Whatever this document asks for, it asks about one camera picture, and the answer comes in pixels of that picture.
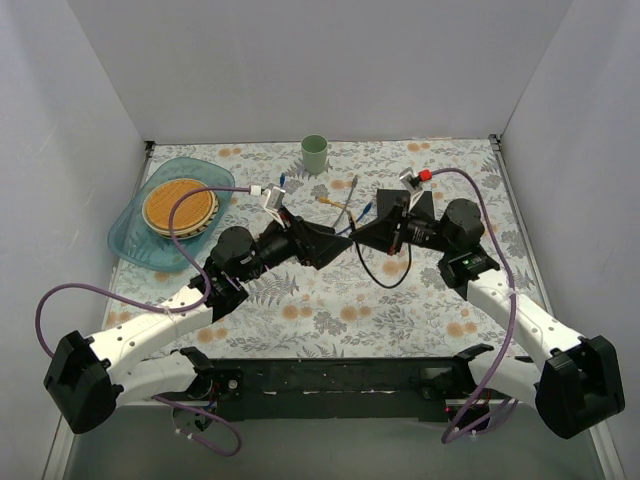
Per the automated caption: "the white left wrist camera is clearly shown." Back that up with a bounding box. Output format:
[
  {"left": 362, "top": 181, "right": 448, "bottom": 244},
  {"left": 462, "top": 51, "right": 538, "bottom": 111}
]
[{"left": 262, "top": 183, "right": 286, "bottom": 213}]

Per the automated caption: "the black network switch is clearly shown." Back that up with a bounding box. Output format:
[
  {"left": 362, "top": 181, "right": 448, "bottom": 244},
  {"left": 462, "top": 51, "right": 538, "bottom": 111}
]
[{"left": 376, "top": 189, "right": 410, "bottom": 225}]

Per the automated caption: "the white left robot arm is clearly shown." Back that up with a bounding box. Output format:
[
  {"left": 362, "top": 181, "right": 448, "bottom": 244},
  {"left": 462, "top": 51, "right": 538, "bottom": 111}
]
[{"left": 44, "top": 208, "right": 352, "bottom": 434}]

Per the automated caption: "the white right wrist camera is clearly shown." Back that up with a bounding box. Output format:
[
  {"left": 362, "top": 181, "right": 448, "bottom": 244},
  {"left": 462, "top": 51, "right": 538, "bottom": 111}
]
[{"left": 399, "top": 168, "right": 432, "bottom": 209}]

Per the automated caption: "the green plastic cup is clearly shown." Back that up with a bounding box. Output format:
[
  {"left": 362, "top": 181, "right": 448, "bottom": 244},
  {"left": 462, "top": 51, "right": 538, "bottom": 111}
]
[{"left": 301, "top": 134, "right": 328, "bottom": 175}]

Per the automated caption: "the teal plastic tray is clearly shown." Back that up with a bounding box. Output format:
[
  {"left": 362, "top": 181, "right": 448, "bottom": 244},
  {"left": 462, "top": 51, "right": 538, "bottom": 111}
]
[{"left": 108, "top": 157, "right": 235, "bottom": 273}]

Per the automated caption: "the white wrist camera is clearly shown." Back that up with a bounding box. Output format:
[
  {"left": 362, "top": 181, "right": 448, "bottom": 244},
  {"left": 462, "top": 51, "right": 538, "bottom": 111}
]
[
  {"left": 399, "top": 168, "right": 432, "bottom": 209},
  {"left": 262, "top": 183, "right": 286, "bottom": 213}
]

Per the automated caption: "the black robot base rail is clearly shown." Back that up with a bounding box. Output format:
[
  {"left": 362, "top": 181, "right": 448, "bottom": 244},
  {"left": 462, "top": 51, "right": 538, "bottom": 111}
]
[{"left": 168, "top": 344, "right": 491, "bottom": 422}]

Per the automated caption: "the black ethernet cable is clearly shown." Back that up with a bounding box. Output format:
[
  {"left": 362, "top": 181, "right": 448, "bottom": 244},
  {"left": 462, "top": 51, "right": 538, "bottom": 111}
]
[{"left": 352, "top": 242, "right": 414, "bottom": 289}]

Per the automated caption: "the blue ethernet cable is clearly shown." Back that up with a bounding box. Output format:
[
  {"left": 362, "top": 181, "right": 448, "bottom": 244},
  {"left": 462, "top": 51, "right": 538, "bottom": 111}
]
[{"left": 277, "top": 173, "right": 374, "bottom": 236}]

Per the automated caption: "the orange woven plate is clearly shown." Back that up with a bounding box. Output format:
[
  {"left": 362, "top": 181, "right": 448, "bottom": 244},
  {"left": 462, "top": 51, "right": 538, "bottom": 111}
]
[{"left": 142, "top": 178, "right": 220, "bottom": 238}]

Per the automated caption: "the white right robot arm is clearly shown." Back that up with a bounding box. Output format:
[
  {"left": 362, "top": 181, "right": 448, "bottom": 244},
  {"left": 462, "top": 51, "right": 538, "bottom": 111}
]
[{"left": 350, "top": 198, "right": 625, "bottom": 439}]

